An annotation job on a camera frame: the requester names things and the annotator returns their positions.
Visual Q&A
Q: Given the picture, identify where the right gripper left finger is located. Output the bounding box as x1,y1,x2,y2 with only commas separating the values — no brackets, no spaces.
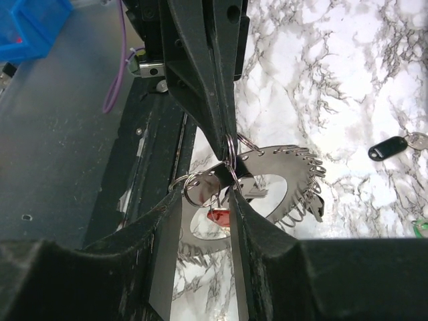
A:
1,191,182,320

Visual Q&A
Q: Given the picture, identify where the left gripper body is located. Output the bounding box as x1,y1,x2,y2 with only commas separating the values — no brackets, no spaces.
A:
122,0,250,81

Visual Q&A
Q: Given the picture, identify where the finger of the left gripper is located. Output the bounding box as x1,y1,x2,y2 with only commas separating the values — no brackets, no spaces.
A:
203,1,242,140
158,1,225,160

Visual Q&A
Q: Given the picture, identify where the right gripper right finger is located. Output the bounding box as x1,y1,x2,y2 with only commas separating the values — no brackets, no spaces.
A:
229,190,427,320

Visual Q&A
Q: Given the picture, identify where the metal disc keyring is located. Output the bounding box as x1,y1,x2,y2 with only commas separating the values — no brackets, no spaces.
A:
169,134,326,267

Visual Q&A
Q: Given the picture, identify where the key with red tag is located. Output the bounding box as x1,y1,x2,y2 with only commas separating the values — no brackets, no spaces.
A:
207,208,230,228

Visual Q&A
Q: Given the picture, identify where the blue plastic bin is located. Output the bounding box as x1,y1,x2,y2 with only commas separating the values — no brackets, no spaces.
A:
1,0,74,63

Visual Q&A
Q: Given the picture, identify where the key with green tag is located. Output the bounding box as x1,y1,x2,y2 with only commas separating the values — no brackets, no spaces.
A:
411,219,428,238

